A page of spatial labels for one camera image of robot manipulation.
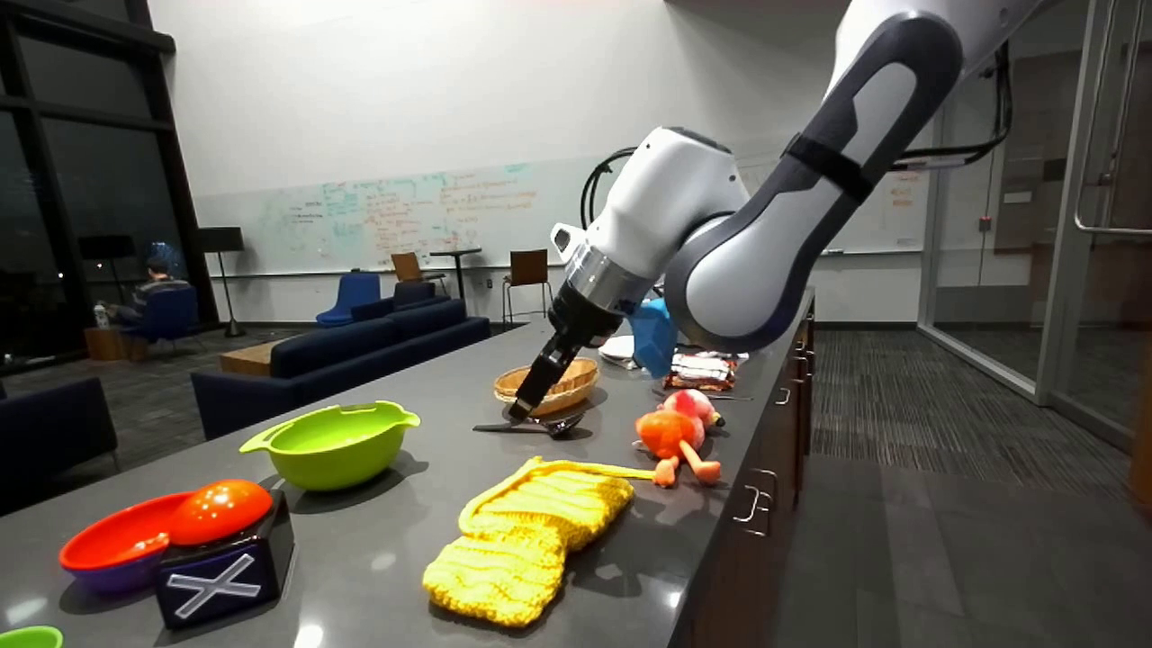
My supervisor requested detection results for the woven wicker basket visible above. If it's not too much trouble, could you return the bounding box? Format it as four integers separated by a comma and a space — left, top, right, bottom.
490, 358, 603, 421

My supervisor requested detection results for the wall whiteboard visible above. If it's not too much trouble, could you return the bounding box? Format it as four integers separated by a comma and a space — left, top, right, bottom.
193, 151, 603, 275

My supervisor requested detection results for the black box white cross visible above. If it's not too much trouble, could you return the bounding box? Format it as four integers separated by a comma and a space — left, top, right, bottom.
148, 508, 297, 635

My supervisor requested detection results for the orange pink flamingo plush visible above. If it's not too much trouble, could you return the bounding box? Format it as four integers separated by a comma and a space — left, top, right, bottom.
632, 388, 725, 491

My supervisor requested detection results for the brown chair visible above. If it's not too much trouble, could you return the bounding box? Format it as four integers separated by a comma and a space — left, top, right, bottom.
499, 245, 554, 321

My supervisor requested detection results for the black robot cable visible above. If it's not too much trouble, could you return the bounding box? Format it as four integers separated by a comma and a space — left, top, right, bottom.
575, 146, 639, 232

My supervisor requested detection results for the wooden coffee table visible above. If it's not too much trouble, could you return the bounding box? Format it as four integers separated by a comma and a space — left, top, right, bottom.
214, 339, 291, 377

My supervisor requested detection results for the seated person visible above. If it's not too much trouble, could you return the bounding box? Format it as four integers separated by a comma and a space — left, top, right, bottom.
110, 239, 202, 347

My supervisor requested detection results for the yellow knitted cloth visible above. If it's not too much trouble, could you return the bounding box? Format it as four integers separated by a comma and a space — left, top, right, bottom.
416, 454, 657, 629

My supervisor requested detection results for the green plastic cup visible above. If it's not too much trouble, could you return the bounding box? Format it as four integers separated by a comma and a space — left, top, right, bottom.
0, 623, 64, 648

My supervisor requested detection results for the wooden chair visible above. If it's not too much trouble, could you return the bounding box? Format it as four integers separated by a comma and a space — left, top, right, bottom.
389, 249, 428, 290

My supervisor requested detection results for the metal drawer handle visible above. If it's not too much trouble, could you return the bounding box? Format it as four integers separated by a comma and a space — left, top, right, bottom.
731, 478, 776, 533

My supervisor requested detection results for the wooden counter cabinet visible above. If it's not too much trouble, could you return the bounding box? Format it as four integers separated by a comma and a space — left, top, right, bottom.
665, 301, 821, 648

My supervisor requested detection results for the wrapped sandwich packet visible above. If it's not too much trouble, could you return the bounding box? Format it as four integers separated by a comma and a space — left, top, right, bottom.
663, 351, 751, 398

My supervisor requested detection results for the long navy sofa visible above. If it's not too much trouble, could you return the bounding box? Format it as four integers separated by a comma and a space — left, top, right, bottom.
189, 301, 493, 443

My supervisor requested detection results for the tall dark table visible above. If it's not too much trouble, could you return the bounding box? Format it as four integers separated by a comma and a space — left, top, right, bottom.
428, 245, 485, 317

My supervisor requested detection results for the red orange plastic bowl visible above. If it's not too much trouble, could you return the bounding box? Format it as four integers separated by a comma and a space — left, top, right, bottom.
55, 491, 202, 577

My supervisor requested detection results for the blue lounge chair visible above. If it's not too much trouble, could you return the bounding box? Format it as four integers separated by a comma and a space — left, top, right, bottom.
314, 266, 383, 332

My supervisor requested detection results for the green plastic bowl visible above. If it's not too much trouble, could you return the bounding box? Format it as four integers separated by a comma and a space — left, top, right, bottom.
236, 399, 424, 496

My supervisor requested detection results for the metal door handle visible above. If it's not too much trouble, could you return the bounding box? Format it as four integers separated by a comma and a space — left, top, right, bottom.
1067, 0, 1152, 245

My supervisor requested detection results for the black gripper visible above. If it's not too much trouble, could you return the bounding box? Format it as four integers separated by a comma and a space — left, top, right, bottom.
502, 283, 629, 425

